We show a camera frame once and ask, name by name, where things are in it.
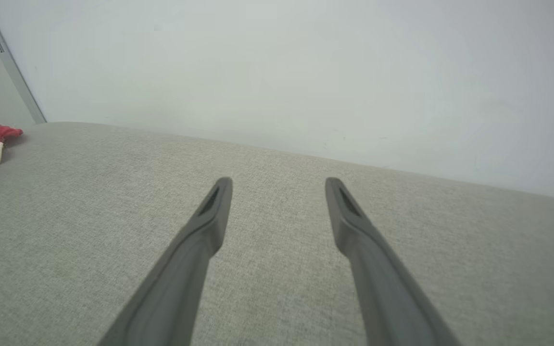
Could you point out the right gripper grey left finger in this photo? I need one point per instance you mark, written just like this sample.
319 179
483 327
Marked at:
181 288

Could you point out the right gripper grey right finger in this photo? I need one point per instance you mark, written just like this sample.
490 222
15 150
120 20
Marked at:
387 298

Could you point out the grey metal frame tube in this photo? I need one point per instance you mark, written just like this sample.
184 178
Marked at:
13 67

